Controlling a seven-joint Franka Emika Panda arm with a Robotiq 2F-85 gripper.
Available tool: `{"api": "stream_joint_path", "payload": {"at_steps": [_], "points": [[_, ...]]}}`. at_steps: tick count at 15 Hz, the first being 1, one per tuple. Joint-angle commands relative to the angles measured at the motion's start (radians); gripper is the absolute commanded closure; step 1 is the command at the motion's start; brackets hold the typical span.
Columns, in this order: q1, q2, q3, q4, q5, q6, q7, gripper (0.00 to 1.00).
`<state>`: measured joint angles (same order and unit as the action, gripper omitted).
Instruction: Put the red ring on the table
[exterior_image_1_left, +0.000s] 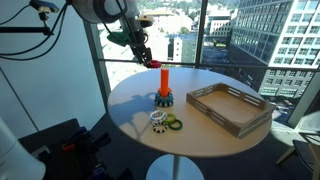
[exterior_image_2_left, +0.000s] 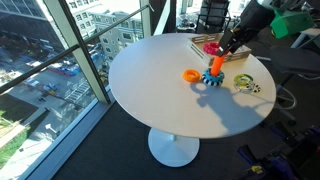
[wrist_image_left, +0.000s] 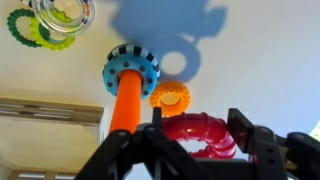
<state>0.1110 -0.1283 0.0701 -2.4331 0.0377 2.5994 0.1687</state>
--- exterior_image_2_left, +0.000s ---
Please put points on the dark window railing bar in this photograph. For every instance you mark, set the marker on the dark window railing bar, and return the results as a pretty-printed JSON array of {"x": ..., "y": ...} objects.
[{"x": 50, "y": 61}]

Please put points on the dark chair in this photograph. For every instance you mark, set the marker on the dark chair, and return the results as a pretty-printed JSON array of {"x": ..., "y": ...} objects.
[{"x": 213, "y": 15}]

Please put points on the black bag with blue tools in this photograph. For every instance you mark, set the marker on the black bag with blue tools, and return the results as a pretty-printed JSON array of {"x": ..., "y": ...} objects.
[{"x": 283, "y": 156}]

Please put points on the wide grey window mullion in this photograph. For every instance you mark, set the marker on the wide grey window mullion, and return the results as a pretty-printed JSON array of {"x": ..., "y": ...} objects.
[{"x": 80, "y": 50}]

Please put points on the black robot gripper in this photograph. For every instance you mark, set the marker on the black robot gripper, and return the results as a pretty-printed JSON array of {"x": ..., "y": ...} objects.
[{"x": 241, "y": 38}]

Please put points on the black office chair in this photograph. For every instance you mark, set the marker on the black office chair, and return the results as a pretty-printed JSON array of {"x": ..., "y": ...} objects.
[{"x": 296, "y": 60}]

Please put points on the orange stacking post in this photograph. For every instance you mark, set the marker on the orange stacking post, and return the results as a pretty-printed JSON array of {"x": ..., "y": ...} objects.
[{"x": 217, "y": 65}]

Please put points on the white table pedestal base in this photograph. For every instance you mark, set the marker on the white table pedestal base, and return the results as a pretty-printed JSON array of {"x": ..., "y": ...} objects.
[{"x": 173, "y": 150}]

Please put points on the slotted wooden tray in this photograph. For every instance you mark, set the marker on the slotted wooden tray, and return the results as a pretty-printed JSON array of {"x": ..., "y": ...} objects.
[{"x": 200, "y": 45}]

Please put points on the green box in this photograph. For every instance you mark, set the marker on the green box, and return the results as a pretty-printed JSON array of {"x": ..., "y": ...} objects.
[{"x": 291, "y": 23}]

